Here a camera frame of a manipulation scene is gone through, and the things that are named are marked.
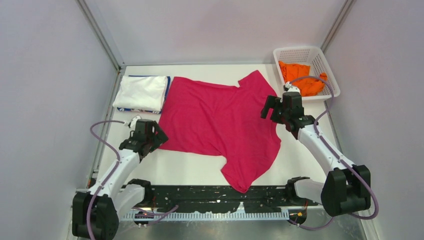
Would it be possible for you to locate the folded white t shirt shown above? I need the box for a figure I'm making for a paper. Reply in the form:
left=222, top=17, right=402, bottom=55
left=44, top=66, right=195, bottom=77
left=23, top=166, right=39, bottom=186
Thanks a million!
left=112, top=75, right=169, bottom=113

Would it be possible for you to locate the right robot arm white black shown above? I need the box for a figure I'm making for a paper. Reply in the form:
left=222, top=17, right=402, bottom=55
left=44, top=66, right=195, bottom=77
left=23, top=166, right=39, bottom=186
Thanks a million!
left=260, top=92, right=373, bottom=217

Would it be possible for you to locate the orange t shirt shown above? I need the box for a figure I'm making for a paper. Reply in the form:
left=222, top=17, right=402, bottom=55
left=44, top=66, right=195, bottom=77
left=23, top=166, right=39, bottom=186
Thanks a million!
left=278, top=61, right=326, bottom=97

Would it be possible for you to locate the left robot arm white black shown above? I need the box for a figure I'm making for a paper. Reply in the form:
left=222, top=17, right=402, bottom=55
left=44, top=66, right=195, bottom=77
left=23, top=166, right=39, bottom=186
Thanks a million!
left=71, top=118, right=169, bottom=240

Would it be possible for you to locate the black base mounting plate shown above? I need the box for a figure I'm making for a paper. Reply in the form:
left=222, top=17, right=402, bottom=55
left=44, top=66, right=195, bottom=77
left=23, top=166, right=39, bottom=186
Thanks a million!
left=135, top=185, right=318, bottom=214

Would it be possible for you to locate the white plastic basket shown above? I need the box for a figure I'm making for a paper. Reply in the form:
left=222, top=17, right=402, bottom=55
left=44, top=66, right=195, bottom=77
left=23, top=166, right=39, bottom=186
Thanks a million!
left=273, top=46, right=341, bottom=102

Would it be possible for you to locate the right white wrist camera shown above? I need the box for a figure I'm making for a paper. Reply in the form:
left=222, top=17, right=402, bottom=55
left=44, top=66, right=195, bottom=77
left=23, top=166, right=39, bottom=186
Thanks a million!
left=283, top=82, right=301, bottom=94

